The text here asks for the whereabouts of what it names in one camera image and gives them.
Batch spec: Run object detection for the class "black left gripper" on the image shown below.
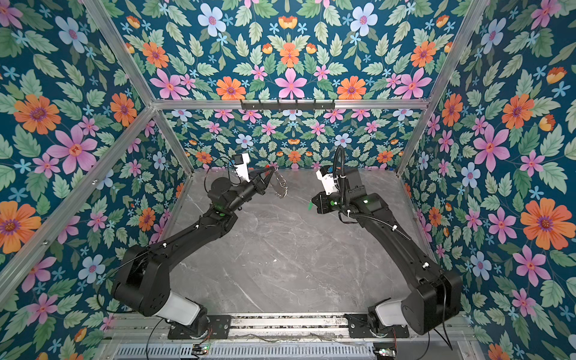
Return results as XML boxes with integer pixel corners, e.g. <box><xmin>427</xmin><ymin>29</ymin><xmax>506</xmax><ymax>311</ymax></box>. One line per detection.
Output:
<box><xmin>224</xmin><ymin>163</ymin><xmax>272</xmax><ymax>214</ymax></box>

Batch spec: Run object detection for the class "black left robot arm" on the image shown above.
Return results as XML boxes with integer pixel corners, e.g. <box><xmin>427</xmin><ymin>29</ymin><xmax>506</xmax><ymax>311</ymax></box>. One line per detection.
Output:
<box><xmin>112</xmin><ymin>167</ymin><xmax>275</xmax><ymax>328</ymax></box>

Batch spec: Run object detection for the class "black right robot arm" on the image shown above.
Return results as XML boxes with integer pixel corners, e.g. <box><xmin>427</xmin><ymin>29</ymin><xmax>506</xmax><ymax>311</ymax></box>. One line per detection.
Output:
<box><xmin>311</xmin><ymin>166</ymin><xmax>463</xmax><ymax>335</ymax></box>

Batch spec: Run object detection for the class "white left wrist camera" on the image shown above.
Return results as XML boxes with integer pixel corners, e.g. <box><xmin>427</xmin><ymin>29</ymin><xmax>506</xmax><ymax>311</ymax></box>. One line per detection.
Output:
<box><xmin>232</xmin><ymin>153</ymin><xmax>250</xmax><ymax>182</ymax></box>

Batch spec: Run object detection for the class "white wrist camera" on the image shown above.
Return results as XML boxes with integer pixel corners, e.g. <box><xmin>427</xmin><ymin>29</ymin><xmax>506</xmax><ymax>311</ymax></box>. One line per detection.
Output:
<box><xmin>316</xmin><ymin>166</ymin><xmax>338</xmax><ymax>195</ymax></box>
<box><xmin>232</xmin><ymin>153</ymin><xmax>250</xmax><ymax>182</ymax></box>

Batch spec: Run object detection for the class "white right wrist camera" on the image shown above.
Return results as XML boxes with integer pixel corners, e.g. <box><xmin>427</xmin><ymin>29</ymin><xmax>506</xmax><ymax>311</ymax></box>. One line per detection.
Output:
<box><xmin>316</xmin><ymin>166</ymin><xmax>338</xmax><ymax>195</ymax></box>

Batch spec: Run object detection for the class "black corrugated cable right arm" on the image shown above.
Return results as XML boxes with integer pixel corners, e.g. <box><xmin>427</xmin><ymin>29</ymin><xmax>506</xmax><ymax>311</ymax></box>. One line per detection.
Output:
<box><xmin>331</xmin><ymin>145</ymin><xmax>413</xmax><ymax>242</ymax></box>

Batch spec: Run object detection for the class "black hook rail on frame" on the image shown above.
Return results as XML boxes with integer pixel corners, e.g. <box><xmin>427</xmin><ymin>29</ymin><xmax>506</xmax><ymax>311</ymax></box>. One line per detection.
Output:
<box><xmin>240</xmin><ymin>99</ymin><xmax>336</xmax><ymax>111</ymax></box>

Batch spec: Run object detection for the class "aluminium frame horizontal rear bar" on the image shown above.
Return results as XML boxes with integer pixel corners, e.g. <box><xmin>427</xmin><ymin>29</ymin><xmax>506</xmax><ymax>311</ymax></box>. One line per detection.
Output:
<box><xmin>153</xmin><ymin>99</ymin><xmax>430</xmax><ymax>111</ymax></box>

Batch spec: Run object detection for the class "aluminium frame bar left side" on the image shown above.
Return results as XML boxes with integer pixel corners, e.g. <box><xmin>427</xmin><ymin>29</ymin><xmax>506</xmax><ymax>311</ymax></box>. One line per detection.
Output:
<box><xmin>1</xmin><ymin>106</ymin><xmax>155</xmax><ymax>308</ymax></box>

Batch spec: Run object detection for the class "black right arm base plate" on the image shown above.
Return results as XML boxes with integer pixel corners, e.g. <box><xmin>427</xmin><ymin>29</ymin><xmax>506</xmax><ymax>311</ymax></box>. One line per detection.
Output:
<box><xmin>343</xmin><ymin>313</ymin><xmax>410</xmax><ymax>340</ymax></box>

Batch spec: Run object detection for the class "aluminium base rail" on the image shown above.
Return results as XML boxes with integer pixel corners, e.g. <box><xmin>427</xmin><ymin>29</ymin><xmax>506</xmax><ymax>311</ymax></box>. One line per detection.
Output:
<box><xmin>103</xmin><ymin>312</ymin><xmax>476</xmax><ymax>345</ymax></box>

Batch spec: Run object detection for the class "white vented cable duct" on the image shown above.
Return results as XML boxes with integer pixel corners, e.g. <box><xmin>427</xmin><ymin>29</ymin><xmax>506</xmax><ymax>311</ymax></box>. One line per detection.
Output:
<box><xmin>113</xmin><ymin>343</ymin><xmax>376</xmax><ymax>359</ymax></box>

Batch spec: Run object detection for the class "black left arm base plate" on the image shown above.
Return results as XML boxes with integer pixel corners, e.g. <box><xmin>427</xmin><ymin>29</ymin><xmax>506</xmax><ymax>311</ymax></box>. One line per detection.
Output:
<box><xmin>167</xmin><ymin>315</ymin><xmax>232</xmax><ymax>340</ymax></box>

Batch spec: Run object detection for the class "aluminium frame post right rear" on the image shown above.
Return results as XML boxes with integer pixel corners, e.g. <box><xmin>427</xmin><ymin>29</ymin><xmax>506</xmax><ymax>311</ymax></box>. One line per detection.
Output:
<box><xmin>396</xmin><ymin>0</ymin><xmax>490</xmax><ymax>178</ymax></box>

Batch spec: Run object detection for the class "aluminium frame post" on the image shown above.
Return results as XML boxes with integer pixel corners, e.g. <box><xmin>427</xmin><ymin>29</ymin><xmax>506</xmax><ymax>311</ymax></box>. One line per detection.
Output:
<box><xmin>83</xmin><ymin>1</ymin><xmax>194</xmax><ymax>177</ymax></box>
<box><xmin>396</xmin><ymin>0</ymin><xmax>490</xmax><ymax>178</ymax></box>

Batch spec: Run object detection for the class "aluminium frame post left rear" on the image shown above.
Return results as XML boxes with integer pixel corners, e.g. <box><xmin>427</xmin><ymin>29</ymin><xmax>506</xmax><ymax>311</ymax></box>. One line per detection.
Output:
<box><xmin>83</xmin><ymin>1</ymin><xmax>194</xmax><ymax>177</ymax></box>

